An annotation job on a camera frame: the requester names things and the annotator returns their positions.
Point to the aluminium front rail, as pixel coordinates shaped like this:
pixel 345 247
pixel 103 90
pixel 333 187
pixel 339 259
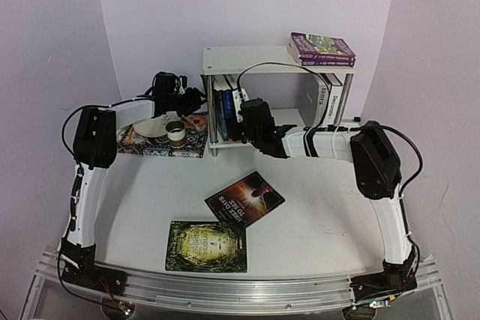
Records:
pixel 210 295

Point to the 117-Storey Treehouse book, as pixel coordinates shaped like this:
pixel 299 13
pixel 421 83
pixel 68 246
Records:
pixel 311 47

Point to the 52-Storey Treehouse book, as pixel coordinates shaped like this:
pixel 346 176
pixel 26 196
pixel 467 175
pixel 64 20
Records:
pixel 320 63

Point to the dark blue barcode book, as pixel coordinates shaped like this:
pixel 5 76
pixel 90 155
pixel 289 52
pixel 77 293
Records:
pixel 218 114

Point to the pink white plate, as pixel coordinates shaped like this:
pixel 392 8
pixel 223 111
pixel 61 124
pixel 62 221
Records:
pixel 155 127

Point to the dark Days book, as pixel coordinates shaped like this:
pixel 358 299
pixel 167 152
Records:
pixel 246 201

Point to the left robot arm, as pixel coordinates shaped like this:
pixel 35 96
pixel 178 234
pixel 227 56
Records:
pixel 94 150

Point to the Decorate Furniture large book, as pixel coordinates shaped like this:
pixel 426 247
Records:
pixel 335 92

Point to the patterned placemat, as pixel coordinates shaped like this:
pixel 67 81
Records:
pixel 130 142

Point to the green Alice book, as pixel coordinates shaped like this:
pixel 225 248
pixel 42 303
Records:
pixel 206 247

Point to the grey ianra book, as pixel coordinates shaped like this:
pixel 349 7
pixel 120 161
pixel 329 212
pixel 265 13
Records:
pixel 312 98

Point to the small brown white cup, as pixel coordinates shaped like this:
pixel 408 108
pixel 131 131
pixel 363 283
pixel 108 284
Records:
pixel 176 133

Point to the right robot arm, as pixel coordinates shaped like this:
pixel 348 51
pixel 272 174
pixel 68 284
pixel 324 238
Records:
pixel 378 177

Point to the blue orange paperback book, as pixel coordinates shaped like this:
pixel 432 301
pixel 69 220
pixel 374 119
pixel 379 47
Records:
pixel 229 114

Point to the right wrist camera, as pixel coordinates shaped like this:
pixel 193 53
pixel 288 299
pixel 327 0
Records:
pixel 238 98

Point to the white two-tier shelf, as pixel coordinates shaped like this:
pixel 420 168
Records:
pixel 232 60

